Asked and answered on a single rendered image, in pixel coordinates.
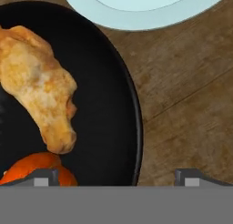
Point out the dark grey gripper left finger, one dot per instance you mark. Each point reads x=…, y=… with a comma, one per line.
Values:
x=45, y=176

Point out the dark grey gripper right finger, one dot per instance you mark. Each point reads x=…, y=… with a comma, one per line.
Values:
x=189, y=176

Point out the orange squash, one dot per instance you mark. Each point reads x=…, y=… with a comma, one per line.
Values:
x=36, y=165

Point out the golden chicken drumstick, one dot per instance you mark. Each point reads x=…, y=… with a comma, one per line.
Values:
x=39, y=88

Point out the pale blue bowl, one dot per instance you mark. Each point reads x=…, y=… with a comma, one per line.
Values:
x=142, y=6

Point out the black plate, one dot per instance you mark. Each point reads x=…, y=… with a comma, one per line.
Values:
x=103, y=112

